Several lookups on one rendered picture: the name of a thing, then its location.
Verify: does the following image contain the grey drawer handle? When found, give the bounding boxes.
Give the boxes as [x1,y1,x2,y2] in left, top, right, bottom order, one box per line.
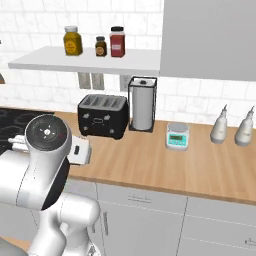
[244,236,256,247]
[127,194,153,204]

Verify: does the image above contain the white wall socket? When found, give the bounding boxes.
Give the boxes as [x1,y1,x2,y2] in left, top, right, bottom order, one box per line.
[119,74,133,93]

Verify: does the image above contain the black wire paper towel holder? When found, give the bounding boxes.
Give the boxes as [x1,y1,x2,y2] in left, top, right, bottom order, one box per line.
[128,75,158,134]

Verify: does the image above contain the grey lower drawer front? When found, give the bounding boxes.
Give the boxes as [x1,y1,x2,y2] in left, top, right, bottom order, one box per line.
[177,215,256,256]

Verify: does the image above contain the grey lower drawer handle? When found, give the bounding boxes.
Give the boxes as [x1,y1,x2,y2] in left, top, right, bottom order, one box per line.
[244,236,256,247]

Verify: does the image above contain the red spice jar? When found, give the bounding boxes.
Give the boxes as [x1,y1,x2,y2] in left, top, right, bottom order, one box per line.
[109,26,127,59]

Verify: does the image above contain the white wall shelf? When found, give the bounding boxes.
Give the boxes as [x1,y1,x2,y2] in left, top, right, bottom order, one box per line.
[7,45,162,77]

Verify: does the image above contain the black four-slot toaster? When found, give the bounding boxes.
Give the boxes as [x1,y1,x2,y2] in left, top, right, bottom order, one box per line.
[77,93,130,141]

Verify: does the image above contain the teal and white kitchen scale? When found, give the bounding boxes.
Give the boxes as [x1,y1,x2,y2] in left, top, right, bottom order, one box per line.
[165,122,190,152]

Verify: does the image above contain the grey wall switch plate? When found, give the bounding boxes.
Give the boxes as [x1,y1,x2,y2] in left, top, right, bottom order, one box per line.
[91,72,105,91]
[77,72,92,91]

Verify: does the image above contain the white paper towel roll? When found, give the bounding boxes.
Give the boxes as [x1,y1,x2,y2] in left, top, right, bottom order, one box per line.
[132,78,156,131]

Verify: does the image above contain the white squeeze bottle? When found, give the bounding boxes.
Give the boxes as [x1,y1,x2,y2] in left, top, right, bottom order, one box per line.
[234,105,256,147]
[209,104,229,145]

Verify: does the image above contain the black hob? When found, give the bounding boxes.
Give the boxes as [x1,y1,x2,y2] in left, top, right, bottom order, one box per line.
[0,107,55,156]

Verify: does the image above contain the narrow grey cupboard door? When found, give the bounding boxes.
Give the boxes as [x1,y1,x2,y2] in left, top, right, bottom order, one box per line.
[63,178,105,256]

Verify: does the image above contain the small brown spice jar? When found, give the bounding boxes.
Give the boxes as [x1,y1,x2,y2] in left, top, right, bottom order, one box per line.
[94,35,108,58]

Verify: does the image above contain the yellow spice jar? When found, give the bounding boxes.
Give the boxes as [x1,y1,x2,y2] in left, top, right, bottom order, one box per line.
[62,25,84,57]

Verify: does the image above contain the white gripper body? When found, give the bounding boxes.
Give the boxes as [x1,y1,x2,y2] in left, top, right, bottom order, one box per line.
[7,134,30,154]

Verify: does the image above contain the wide grey drawer front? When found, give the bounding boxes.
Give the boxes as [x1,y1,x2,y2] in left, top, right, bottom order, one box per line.
[184,195,256,229]

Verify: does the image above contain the grey wall cupboard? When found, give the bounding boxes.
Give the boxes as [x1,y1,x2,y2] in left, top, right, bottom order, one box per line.
[159,0,256,82]

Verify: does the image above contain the grey cupboard door handle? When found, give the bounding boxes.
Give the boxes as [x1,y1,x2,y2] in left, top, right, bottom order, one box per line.
[102,210,110,237]

